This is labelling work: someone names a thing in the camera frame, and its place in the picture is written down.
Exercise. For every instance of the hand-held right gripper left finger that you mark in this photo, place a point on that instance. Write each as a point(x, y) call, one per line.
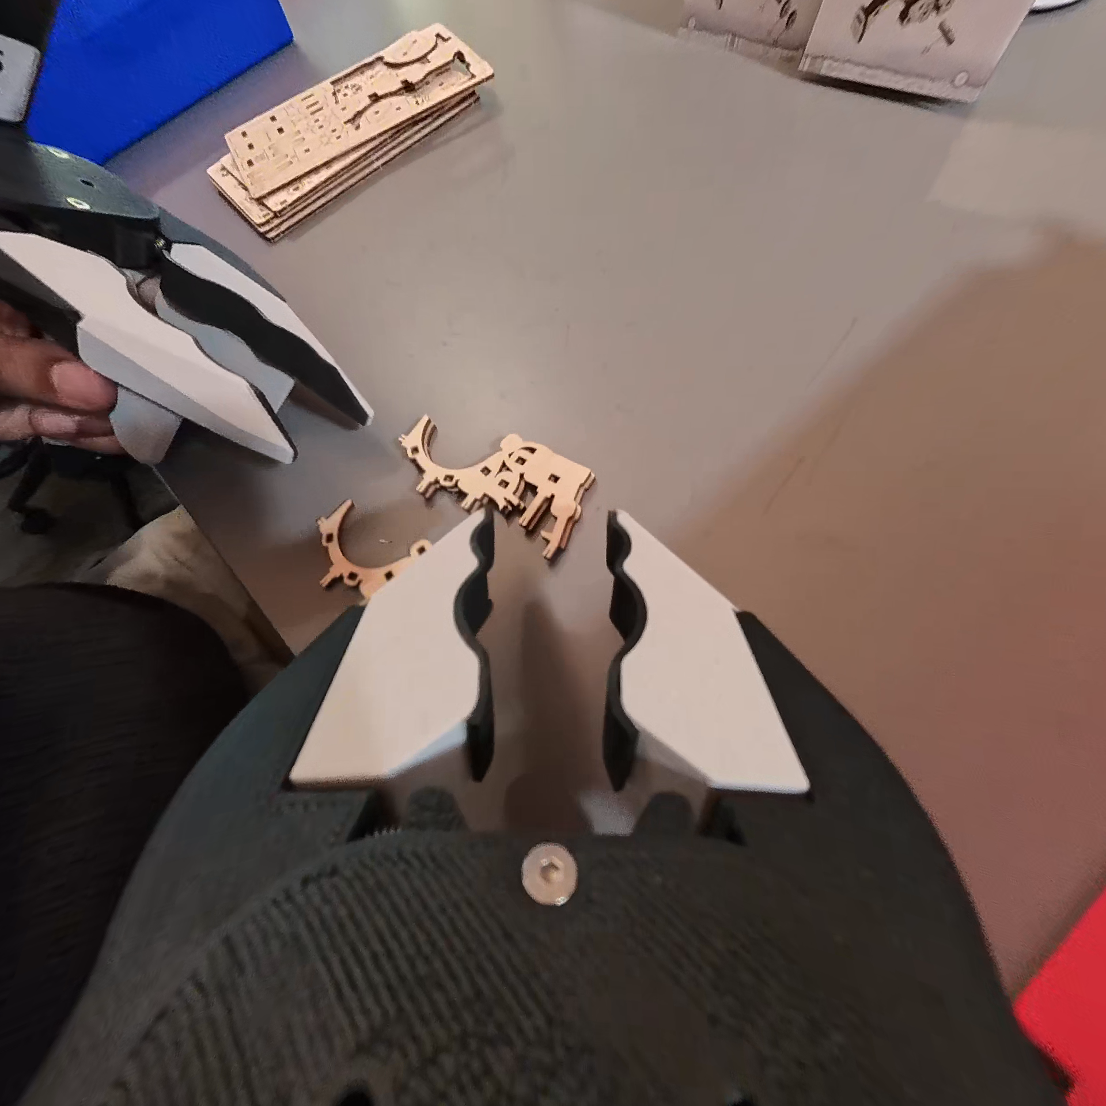
point(388, 692)

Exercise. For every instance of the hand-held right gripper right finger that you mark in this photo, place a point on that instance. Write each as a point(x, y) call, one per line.
point(708, 692)

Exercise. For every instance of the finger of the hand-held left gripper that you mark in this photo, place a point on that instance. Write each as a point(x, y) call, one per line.
point(239, 274)
point(154, 362)

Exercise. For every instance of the small curved wooden puzzle piece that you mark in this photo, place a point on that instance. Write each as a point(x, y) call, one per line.
point(359, 579)

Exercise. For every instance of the wooden elephant puzzle model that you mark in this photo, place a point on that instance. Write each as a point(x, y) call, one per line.
point(552, 478)

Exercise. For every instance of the grey desk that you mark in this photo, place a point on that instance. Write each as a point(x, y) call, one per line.
point(691, 302)

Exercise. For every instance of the person's left hand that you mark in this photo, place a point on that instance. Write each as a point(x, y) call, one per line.
point(52, 387)

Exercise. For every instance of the wooden puzzle sheet with cutouts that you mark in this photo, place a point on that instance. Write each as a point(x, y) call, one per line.
point(261, 160)

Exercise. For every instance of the blue plastic bin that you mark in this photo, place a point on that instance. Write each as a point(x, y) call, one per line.
point(154, 71)

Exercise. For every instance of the person's beige trousers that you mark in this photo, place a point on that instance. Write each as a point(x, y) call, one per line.
point(172, 560)

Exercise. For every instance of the person's black sweater torso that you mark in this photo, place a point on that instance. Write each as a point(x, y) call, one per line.
point(84, 778)

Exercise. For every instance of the red plastic bin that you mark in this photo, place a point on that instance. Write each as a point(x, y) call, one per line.
point(1072, 1019)

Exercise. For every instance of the folded white instruction booklet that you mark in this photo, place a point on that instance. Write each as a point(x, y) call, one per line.
point(888, 61)

